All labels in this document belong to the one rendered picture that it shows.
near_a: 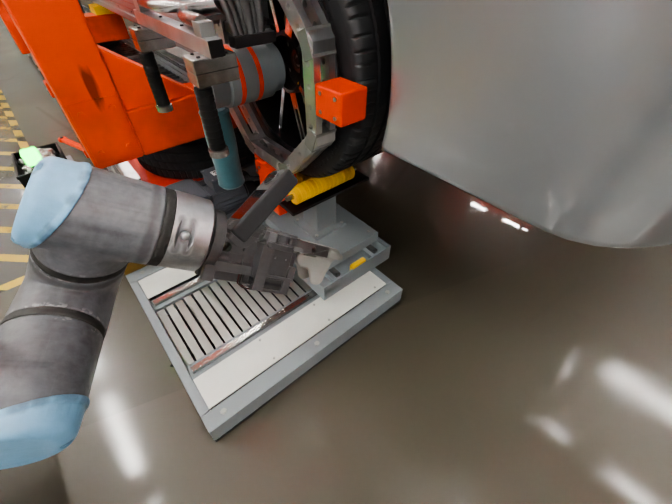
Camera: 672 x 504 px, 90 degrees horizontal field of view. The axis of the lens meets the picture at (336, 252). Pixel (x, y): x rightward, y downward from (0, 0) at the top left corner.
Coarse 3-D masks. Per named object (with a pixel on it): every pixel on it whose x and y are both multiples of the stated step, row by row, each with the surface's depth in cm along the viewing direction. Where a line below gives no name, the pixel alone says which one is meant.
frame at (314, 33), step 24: (288, 0) 67; (312, 0) 68; (216, 24) 101; (312, 24) 71; (312, 48) 68; (312, 72) 71; (312, 96) 75; (240, 120) 110; (312, 120) 79; (264, 144) 112; (312, 144) 83; (288, 168) 99
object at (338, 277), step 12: (360, 252) 141; (372, 252) 138; (384, 252) 140; (348, 264) 136; (360, 264) 133; (372, 264) 139; (324, 276) 131; (336, 276) 128; (348, 276) 131; (360, 276) 138; (312, 288) 133; (324, 288) 124; (336, 288) 130; (324, 300) 129
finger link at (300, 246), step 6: (282, 240) 45; (288, 240) 44; (294, 240) 44; (300, 240) 45; (294, 246) 44; (300, 246) 44; (306, 246) 45; (312, 246) 45; (318, 246) 46; (324, 246) 48; (300, 252) 45; (306, 252) 45; (312, 252) 46; (318, 252) 47; (324, 252) 48
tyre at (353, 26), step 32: (352, 0) 67; (384, 0) 71; (352, 32) 69; (384, 32) 72; (352, 64) 72; (384, 64) 75; (384, 96) 80; (352, 128) 82; (384, 128) 89; (320, 160) 99; (352, 160) 94
